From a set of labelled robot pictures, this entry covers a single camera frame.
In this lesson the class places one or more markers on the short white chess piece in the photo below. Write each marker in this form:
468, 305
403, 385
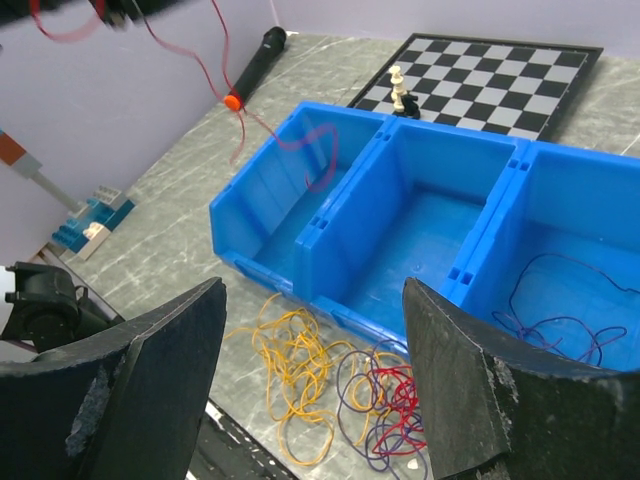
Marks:
398, 105

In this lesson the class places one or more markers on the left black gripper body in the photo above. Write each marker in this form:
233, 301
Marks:
65, 7

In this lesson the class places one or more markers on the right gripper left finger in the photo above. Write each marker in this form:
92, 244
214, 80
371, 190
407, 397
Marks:
125, 403

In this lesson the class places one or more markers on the tall white chess piece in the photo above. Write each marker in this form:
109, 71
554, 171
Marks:
397, 82

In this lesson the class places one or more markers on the black microphone orange tip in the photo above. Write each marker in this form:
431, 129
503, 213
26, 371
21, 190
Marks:
270, 49

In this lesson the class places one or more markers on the black chess piece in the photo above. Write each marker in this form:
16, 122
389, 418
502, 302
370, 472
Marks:
411, 107

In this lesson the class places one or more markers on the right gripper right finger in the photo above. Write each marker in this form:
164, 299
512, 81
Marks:
495, 407

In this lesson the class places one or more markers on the blue white lego structure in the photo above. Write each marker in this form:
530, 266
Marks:
86, 228

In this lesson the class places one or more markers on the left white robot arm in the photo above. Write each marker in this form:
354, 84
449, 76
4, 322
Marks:
45, 308

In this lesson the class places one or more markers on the black and white chessboard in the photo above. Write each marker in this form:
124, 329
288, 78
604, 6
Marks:
514, 88

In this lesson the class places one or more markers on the blue three-compartment plastic bin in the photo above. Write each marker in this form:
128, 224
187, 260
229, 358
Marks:
341, 206

